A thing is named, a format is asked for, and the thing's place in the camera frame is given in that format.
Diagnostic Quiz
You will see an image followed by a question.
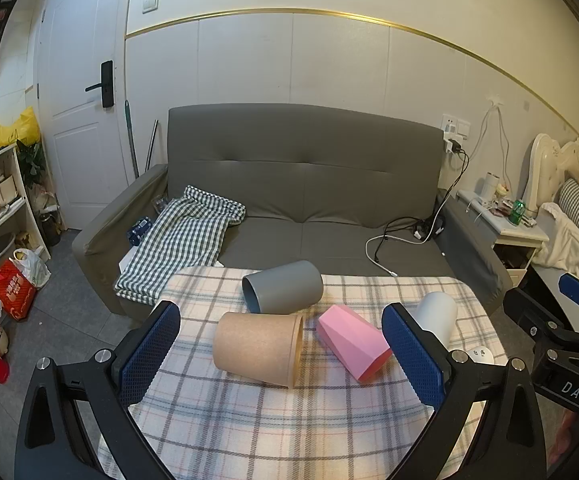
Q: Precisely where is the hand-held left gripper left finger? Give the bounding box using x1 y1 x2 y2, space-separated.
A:
14 300 190 480

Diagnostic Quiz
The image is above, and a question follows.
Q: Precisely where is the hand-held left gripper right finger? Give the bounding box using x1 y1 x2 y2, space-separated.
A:
381 302 549 480

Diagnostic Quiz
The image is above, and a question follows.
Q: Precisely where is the white cup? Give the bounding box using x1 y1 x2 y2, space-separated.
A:
414 292 459 351

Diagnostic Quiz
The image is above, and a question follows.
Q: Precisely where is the pink faceted cup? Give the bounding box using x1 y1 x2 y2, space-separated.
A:
317 304 393 382

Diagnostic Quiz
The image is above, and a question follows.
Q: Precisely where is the brown paper cup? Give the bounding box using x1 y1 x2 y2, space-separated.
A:
212 311 305 389

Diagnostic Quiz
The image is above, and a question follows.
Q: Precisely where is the grey plastic cup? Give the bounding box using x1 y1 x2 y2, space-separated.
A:
241 260 325 315

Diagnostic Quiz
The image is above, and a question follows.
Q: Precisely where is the white bed blanket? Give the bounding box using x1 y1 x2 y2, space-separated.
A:
531 202 579 281

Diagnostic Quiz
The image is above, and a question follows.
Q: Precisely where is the white round object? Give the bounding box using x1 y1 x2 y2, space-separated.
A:
466 345 495 366

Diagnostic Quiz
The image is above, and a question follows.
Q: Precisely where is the white nightstand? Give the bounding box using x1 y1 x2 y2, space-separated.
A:
456 188 551 289

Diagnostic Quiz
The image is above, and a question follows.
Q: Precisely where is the green checked cloth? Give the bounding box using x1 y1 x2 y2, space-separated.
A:
114 185 247 306

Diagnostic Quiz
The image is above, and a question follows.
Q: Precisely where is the black power strip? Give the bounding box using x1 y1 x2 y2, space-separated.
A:
414 217 445 241

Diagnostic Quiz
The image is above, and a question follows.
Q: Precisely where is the white tumbler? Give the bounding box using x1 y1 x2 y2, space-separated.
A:
479 172 501 204

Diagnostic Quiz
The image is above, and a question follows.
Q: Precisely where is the cream bed headboard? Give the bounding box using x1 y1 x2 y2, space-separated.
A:
519 133 579 216

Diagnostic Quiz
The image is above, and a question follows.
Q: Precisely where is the plaid tablecloth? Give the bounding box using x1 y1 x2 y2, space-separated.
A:
96 265 510 480

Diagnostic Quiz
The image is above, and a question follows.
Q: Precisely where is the white plastic bag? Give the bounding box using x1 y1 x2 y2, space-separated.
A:
12 248 52 289

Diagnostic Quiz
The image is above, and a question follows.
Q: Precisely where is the red paper bag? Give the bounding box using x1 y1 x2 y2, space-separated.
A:
0 258 37 321

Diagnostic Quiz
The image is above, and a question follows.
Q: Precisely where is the white door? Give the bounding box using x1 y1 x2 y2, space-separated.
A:
34 0 137 231

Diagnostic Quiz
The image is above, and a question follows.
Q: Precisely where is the metal pole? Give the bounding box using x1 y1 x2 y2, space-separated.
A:
144 118 160 172

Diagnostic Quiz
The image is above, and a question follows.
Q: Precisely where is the white open shelf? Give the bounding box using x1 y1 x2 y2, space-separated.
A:
0 142 50 266

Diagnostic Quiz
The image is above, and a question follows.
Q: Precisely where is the grey sofa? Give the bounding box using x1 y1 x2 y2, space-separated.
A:
72 103 513 319

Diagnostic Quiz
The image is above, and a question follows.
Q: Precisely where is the green plant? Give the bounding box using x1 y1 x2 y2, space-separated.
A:
16 139 48 191

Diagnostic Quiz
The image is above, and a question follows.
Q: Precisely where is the yellow plastic bag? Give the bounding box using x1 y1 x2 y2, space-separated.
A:
0 106 42 149

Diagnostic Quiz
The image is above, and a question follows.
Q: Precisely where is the black cable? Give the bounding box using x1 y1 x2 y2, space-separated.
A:
376 147 471 264

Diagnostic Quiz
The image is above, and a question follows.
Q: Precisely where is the white hanging cable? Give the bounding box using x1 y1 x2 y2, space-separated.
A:
466 94 513 187

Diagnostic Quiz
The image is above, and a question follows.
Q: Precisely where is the white wall outlet panel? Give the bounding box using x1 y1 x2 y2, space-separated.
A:
441 114 472 140

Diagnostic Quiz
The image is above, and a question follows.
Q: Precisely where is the green mop handle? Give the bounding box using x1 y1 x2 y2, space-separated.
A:
124 99 140 181

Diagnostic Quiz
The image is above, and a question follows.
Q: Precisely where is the black door lock handle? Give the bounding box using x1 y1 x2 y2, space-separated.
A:
84 60 115 108

